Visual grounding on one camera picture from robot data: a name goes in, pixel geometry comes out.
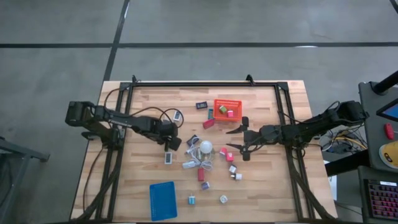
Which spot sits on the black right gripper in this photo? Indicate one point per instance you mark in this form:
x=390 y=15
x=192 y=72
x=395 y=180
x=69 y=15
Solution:
x=264 y=135

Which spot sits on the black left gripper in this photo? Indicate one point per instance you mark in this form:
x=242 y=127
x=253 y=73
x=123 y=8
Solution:
x=164 y=129

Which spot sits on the small black digital display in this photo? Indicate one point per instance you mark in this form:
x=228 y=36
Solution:
x=201 y=105
x=192 y=140

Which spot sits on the white bulb lamp brass socket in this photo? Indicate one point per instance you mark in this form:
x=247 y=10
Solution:
x=206 y=147

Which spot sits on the green white USB charger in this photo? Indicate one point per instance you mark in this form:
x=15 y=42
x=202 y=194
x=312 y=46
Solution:
x=223 y=199
x=223 y=109

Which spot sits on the black and white USB charger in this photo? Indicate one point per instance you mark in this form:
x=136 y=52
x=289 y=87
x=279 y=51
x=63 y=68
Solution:
x=238 y=176

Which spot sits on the crimson power adapter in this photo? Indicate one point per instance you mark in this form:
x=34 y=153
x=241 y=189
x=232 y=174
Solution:
x=208 y=124

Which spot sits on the red multiport USB charger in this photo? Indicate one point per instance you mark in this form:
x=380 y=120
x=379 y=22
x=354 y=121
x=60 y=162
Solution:
x=201 y=175

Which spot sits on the teal rectangular device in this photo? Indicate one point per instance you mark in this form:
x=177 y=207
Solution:
x=211 y=114

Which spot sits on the orange plastic basket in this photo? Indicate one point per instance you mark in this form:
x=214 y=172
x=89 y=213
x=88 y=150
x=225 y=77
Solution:
x=217 y=104

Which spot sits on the purple white USB charger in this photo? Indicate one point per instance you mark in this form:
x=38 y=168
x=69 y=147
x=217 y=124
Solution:
x=205 y=186

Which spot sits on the blue plastic basket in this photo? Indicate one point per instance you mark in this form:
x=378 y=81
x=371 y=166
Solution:
x=163 y=200

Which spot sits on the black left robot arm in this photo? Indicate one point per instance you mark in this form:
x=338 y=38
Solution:
x=102 y=113

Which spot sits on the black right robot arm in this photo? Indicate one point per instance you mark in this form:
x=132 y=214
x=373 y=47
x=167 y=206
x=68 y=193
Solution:
x=311 y=126

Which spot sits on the teal white USB charger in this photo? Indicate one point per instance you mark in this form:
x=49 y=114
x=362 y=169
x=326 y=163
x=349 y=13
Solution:
x=191 y=200

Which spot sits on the white paper sheet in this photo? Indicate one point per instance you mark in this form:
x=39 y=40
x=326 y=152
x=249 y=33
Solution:
x=333 y=186

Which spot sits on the black desk beam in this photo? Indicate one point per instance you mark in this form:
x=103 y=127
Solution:
x=345 y=163

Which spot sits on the grey operator desk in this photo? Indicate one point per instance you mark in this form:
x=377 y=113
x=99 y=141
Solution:
x=371 y=124

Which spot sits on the red mouse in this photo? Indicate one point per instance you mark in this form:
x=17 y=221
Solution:
x=389 y=131

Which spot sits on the yellow black round device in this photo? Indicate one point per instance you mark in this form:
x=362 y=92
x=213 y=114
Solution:
x=390 y=152

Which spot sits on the tablet screen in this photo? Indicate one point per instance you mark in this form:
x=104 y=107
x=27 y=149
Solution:
x=391 y=112

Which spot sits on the backlit black keyboard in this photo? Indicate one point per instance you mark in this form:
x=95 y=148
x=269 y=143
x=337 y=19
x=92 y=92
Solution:
x=382 y=199

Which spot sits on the grey metal stand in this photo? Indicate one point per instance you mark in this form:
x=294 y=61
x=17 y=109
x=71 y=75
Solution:
x=21 y=152

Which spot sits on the black diagonal pole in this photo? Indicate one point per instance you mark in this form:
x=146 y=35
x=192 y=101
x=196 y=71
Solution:
x=387 y=82

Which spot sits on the black aluminium table frame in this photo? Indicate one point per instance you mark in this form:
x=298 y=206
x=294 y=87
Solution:
x=202 y=84

